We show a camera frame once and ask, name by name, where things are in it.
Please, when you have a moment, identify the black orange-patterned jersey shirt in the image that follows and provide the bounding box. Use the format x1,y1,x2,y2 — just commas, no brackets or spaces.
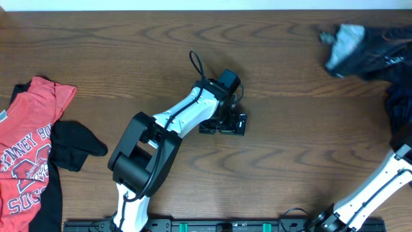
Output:
319,24,411,86

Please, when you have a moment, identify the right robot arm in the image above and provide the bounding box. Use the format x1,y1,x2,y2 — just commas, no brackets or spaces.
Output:
305,123,411,232

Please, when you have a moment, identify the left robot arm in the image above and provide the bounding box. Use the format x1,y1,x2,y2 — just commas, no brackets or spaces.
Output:
108,77,247,231

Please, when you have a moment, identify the plain black garment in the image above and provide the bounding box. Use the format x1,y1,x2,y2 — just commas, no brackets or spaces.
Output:
9,81,108,231

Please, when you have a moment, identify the dark navy blue garment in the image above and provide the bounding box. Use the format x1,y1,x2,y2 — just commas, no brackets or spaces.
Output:
385,84,411,135

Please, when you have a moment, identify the red printed t-shirt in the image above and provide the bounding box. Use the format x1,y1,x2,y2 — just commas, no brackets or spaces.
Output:
1,77,77,231

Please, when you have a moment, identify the black mounting rail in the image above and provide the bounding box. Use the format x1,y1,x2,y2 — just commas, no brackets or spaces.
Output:
63,218,307,232

